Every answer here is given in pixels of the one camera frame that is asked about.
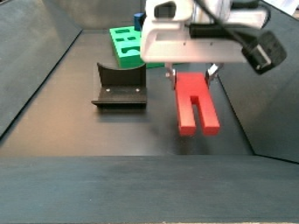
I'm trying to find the black curved holder stand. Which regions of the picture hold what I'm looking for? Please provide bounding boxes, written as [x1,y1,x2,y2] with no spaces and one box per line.
[91,63,147,107]

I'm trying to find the white gripper wrist 1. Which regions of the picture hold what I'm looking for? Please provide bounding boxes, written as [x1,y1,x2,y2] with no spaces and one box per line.
[140,0,268,89]

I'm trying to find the green shape sorter board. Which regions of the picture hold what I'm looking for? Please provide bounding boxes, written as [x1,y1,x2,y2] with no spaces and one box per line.
[108,25,167,70]

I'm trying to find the black camera cable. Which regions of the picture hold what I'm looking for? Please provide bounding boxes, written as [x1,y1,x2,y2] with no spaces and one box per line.
[188,0,288,75]

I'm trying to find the red double-square block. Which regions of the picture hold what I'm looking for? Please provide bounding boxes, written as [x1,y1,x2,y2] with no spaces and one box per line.
[175,72,220,136]

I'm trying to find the dark blue cylinder block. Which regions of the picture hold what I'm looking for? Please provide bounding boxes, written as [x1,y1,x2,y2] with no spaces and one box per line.
[135,12,145,32]

